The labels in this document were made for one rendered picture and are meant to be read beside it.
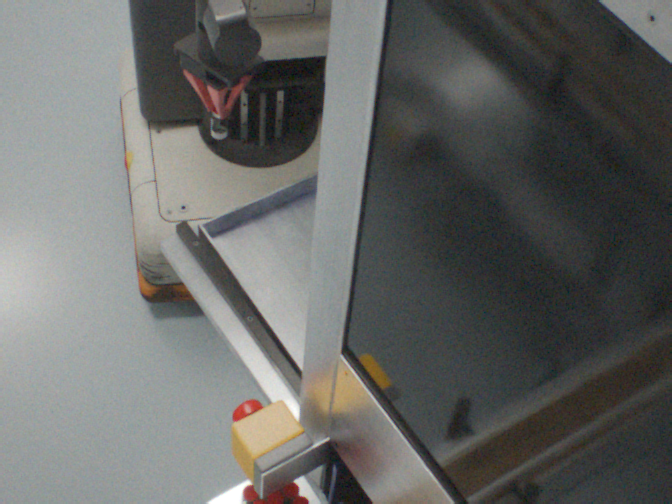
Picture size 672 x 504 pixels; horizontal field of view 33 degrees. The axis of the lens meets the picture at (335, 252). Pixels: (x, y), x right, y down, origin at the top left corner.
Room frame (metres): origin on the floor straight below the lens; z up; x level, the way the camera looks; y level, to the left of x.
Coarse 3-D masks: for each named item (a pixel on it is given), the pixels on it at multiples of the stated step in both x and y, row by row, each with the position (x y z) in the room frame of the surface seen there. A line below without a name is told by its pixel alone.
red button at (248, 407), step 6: (246, 402) 0.69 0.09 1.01; (252, 402) 0.69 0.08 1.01; (258, 402) 0.70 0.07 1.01; (240, 408) 0.68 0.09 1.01; (246, 408) 0.68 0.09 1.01; (252, 408) 0.68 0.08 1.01; (258, 408) 0.69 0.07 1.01; (234, 414) 0.68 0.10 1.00; (240, 414) 0.68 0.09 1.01; (246, 414) 0.68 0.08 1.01; (234, 420) 0.67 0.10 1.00; (240, 420) 0.67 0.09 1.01
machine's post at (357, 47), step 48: (336, 0) 0.69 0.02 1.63; (384, 0) 0.65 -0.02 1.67; (336, 48) 0.69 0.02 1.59; (384, 48) 0.66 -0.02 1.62; (336, 96) 0.69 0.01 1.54; (336, 144) 0.68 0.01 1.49; (336, 192) 0.68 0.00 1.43; (336, 240) 0.67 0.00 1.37; (336, 288) 0.66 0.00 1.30; (336, 336) 0.66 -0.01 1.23
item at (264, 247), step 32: (288, 192) 1.13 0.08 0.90; (224, 224) 1.06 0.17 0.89; (256, 224) 1.07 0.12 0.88; (288, 224) 1.08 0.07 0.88; (224, 256) 1.01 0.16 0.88; (256, 256) 1.01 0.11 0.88; (288, 256) 1.02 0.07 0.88; (256, 288) 0.96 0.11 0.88; (288, 288) 0.96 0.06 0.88; (288, 320) 0.91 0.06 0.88; (288, 352) 0.83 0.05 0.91
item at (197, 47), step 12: (192, 36) 1.09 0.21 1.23; (204, 36) 1.04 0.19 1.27; (180, 48) 1.06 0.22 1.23; (192, 48) 1.07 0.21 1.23; (204, 48) 1.04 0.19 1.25; (192, 60) 1.05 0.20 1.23; (204, 60) 1.04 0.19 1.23; (216, 60) 1.04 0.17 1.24; (252, 60) 1.05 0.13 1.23; (264, 60) 1.06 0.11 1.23; (216, 72) 1.02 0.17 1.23; (228, 72) 1.03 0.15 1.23; (240, 72) 1.03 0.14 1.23; (228, 84) 1.01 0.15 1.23
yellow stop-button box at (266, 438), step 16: (256, 416) 0.66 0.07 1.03; (272, 416) 0.67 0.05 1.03; (288, 416) 0.67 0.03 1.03; (240, 432) 0.64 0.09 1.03; (256, 432) 0.64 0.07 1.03; (272, 432) 0.65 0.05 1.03; (288, 432) 0.65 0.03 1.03; (304, 432) 0.65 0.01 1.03; (240, 448) 0.63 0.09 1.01; (256, 448) 0.62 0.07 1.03; (272, 448) 0.63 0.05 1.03; (288, 448) 0.63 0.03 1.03; (304, 448) 0.63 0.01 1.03; (240, 464) 0.63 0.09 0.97; (256, 464) 0.60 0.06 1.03; (272, 464) 0.60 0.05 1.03; (256, 480) 0.60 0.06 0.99
